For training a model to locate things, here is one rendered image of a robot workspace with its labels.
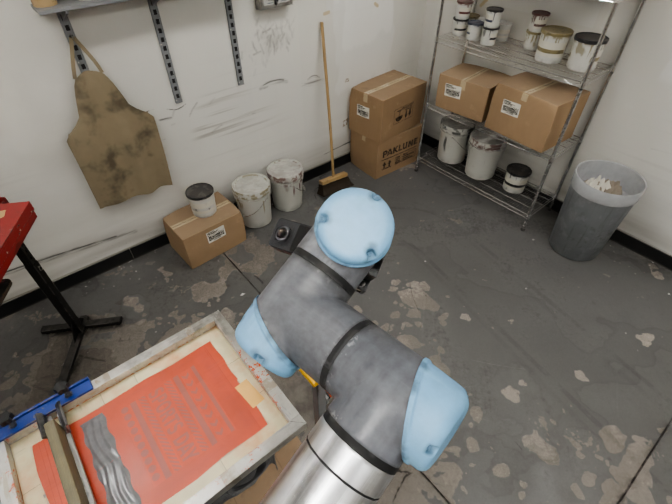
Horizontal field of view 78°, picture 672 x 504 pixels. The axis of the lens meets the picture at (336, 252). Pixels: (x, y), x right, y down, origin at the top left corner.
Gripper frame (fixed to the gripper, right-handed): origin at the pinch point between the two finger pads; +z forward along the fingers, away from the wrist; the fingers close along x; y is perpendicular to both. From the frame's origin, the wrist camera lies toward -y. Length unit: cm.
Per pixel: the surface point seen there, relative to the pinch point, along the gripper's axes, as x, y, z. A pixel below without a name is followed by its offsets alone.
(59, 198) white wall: -7, -179, 193
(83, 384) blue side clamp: -62, -60, 76
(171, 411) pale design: -57, -29, 73
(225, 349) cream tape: -34, -24, 87
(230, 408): -49, -12, 73
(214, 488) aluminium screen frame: -65, -5, 55
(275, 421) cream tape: -46, 4, 70
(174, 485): -71, -16, 60
